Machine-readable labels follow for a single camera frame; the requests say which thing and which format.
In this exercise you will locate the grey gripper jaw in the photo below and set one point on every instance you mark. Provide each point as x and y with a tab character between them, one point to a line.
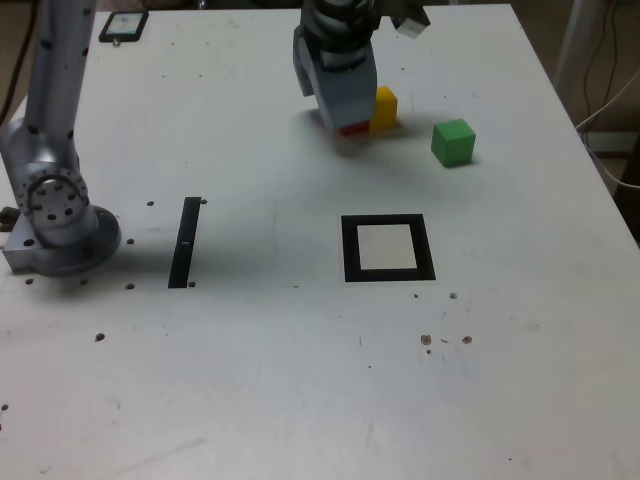
347	95
305	65

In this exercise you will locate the red cube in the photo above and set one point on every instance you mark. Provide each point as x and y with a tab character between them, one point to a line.
354	129

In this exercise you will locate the yellow cube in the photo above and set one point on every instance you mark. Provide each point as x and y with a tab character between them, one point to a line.
386	107

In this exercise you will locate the green cube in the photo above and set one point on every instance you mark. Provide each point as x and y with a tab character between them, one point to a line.
452	142

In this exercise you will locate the black tape square outline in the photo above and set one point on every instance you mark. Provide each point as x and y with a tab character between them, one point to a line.
350	250

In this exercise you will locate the black smartphone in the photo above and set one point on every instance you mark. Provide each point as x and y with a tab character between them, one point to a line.
123	26

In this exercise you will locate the black tape strip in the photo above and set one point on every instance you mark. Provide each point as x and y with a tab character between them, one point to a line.
184	240

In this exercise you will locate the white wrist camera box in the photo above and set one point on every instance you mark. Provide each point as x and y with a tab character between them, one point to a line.
413	24

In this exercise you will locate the white frame post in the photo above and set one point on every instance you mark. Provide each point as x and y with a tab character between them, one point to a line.
575	40

